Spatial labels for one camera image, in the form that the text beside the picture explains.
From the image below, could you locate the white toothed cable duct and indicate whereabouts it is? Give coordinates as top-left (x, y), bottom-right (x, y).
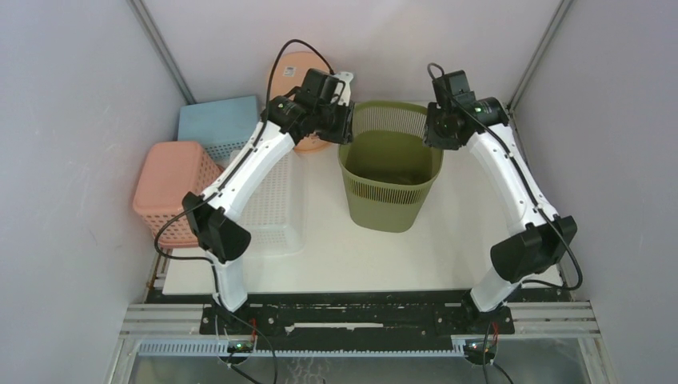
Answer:
top-left (136, 338), bottom-right (469, 358)

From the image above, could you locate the right black cable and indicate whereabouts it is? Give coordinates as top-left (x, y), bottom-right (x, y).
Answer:
top-left (426, 62), bottom-right (584, 293)

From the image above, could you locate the orange capybara bucket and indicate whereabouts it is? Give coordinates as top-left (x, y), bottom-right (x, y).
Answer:
top-left (269, 51), bottom-right (329, 154)

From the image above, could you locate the blue plastic basket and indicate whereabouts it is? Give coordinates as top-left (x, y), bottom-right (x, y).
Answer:
top-left (177, 95), bottom-right (260, 161)

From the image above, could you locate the green mesh waste bin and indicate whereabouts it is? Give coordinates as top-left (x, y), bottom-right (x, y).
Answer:
top-left (337, 101), bottom-right (444, 233)

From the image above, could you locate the pink plastic basket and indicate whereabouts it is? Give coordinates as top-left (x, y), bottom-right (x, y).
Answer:
top-left (133, 141), bottom-right (223, 236)

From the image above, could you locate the clear white plastic tray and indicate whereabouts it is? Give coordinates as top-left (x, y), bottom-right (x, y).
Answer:
top-left (239, 151), bottom-right (307, 258)

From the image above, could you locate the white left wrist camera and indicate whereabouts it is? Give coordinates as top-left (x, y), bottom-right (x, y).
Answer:
top-left (333, 71), bottom-right (354, 106)

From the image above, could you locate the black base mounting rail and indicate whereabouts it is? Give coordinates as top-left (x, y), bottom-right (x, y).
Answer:
top-left (199, 290), bottom-right (516, 352)

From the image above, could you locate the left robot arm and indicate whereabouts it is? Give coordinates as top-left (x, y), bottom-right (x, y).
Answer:
top-left (182, 69), bottom-right (355, 334)

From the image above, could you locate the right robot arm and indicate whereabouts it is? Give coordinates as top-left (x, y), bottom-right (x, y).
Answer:
top-left (424, 63), bottom-right (577, 333)

